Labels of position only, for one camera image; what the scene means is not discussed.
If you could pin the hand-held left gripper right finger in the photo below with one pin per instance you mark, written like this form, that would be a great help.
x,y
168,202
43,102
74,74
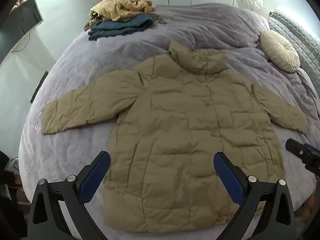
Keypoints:
x,y
228,177

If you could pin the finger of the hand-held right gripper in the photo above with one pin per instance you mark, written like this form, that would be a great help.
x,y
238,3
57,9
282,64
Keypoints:
x,y
295,147
312,150

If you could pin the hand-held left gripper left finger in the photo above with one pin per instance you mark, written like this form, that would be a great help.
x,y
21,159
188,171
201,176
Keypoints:
x,y
96,175

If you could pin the khaki puffer jacket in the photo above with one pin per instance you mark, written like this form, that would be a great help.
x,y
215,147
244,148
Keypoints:
x,y
175,120

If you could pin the round cream pleated pillow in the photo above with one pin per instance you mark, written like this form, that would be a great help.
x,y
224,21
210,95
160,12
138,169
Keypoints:
x,y
280,50

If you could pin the grey quilted headboard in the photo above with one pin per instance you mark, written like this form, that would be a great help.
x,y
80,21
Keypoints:
x,y
300,37

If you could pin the lavender fleece blanket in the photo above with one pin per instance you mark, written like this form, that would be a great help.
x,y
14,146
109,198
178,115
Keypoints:
x,y
100,55

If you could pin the folded blue jeans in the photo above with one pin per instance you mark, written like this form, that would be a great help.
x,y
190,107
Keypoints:
x,y
117,27

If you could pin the white floral pillow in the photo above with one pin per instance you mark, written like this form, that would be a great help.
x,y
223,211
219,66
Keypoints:
x,y
250,0

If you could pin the beige striped garment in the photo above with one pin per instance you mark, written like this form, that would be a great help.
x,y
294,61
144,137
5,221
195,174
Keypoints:
x,y
120,7

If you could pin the wall-mounted monitor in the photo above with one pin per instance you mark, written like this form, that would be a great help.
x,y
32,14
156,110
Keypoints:
x,y
20,17

